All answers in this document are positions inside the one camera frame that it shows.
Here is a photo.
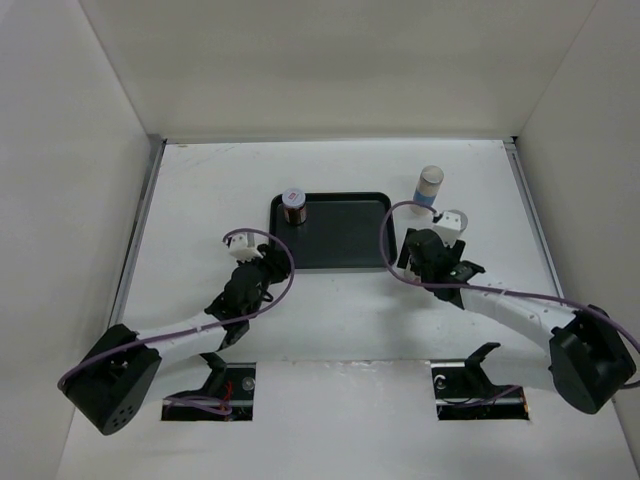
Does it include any grain bottle blue label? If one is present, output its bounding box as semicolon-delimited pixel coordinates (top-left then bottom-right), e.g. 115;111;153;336
411;165;444;215
447;209;468;232

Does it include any sauce jar white lid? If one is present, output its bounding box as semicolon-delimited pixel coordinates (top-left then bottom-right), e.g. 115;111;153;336
281;188;307;226
397;259;420;282

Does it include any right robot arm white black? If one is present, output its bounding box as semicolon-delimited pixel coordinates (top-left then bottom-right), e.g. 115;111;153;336
397;228;638;414

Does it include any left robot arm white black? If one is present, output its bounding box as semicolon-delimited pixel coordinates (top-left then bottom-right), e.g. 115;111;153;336
58;244;294;436

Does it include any black rectangular plastic tray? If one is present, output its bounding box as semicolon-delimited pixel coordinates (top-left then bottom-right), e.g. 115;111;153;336
269;192;398;270

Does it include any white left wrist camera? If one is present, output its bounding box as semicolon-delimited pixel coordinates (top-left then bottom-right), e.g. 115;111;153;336
223;232;263;262

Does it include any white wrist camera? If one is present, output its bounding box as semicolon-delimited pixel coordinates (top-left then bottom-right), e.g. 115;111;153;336
432;211;463;247
223;232;263;262

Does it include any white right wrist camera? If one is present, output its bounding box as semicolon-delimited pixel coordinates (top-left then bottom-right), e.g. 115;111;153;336
432;211;463;247

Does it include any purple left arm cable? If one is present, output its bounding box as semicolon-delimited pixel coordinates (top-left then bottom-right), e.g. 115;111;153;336
57;228;296;416

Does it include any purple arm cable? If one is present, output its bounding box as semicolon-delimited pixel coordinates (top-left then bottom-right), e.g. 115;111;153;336
57;228;296;416
379;199;640;389

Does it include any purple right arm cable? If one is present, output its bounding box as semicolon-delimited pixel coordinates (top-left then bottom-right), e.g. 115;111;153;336
379;199;640;389

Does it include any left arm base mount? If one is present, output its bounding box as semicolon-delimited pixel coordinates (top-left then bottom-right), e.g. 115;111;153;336
161;353;257;422

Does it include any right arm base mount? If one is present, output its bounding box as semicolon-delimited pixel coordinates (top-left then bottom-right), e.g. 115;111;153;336
430;342;530;421

